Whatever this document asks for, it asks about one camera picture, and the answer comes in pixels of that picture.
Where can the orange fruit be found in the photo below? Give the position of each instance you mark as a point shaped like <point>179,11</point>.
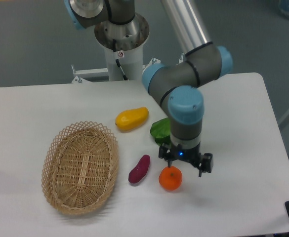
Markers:
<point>170,178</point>

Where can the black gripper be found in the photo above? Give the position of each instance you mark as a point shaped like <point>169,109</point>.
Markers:
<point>192,156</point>

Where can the green bok choy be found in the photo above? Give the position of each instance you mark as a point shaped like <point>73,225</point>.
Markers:
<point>160,131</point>

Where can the yellow mango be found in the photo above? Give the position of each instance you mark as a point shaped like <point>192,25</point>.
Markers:
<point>131,119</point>

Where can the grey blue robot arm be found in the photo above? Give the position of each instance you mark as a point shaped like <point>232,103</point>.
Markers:
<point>175,89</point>

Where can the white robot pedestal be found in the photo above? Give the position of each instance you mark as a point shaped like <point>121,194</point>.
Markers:
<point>123,50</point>

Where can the woven wicker basket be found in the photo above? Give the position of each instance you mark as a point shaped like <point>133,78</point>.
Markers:
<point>80,169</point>

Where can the purple sweet potato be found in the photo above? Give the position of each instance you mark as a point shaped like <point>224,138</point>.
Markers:
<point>140,170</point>

